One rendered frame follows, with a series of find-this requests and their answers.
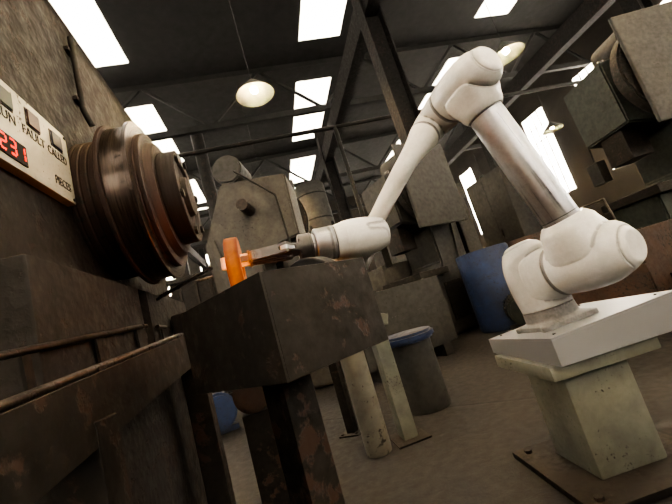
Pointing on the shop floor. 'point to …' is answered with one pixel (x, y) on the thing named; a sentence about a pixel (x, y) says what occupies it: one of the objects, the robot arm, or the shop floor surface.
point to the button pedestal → (406, 429)
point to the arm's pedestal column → (600, 440)
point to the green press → (631, 111)
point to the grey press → (427, 229)
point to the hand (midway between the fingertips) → (235, 261)
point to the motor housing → (262, 445)
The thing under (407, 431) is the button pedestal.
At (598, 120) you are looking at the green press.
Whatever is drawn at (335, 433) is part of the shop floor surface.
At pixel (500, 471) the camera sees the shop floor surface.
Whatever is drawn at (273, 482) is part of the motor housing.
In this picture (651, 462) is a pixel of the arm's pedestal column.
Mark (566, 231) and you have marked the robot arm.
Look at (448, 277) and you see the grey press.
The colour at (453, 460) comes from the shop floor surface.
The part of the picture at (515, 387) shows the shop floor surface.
